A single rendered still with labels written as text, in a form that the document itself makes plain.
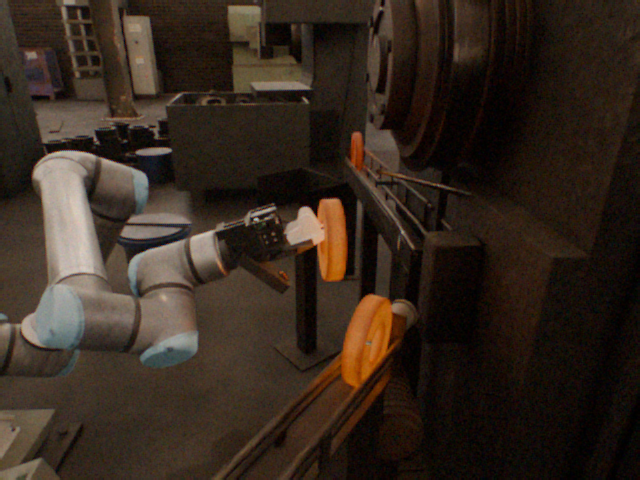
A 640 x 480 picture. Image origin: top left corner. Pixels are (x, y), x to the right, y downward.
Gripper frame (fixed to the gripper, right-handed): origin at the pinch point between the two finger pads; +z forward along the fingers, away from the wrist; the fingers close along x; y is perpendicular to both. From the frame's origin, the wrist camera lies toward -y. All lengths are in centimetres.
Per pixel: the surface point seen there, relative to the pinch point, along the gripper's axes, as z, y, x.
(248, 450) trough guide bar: -16.9, -8.3, -36.7
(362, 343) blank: -0.2, -9.7, -21.8
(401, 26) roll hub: 23.9, 28.4, 16.7
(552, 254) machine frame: 30.8, -5.9, -18.9
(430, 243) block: 18.3, -10.9, 3.8
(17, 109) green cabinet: -221, 39, 329
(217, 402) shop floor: -57, -72, 47
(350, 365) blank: -2.9, -12.7, -22.2
